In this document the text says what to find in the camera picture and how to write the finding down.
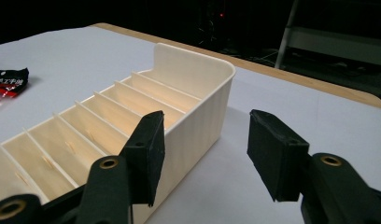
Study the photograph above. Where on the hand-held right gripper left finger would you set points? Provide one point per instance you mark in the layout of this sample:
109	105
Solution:
145	155

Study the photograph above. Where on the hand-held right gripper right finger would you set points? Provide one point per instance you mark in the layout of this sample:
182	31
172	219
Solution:
282	155

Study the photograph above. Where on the cream divided storage box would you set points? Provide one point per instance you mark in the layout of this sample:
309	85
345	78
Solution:
185	93

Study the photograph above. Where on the black and red snack packet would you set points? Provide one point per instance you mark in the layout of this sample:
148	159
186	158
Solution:
8	82

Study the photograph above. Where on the grey metal stand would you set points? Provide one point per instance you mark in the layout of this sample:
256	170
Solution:
331	43

